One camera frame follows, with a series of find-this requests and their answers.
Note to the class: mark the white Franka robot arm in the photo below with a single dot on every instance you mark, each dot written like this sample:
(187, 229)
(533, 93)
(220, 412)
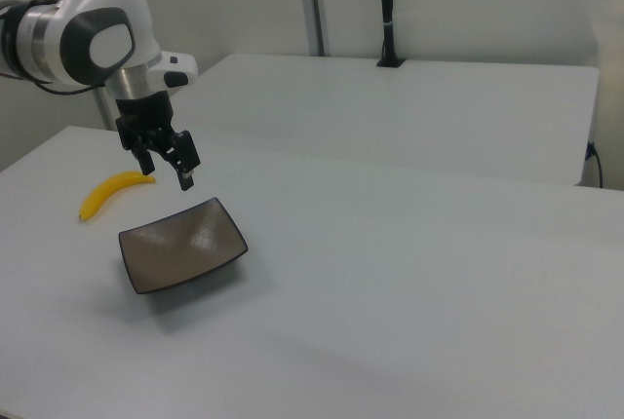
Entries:
(83, 39)

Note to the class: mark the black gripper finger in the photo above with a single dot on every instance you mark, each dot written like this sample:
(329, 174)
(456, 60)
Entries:
(184, 158)
(147, 158)

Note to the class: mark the brown square ceramic plate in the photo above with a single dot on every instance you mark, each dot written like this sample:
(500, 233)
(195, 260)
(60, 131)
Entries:
(183, 246)

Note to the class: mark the black camera pole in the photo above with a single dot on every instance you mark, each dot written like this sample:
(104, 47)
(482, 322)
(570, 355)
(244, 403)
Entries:
(387, 5)

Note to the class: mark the yellow banana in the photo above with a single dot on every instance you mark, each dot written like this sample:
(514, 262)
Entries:
(108, 192)

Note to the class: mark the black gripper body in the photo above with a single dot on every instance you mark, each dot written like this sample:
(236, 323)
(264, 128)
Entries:
(144, 117)

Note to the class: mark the black pole base clamp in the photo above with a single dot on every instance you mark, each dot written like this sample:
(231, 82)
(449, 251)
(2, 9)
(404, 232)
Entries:
(390, 63)

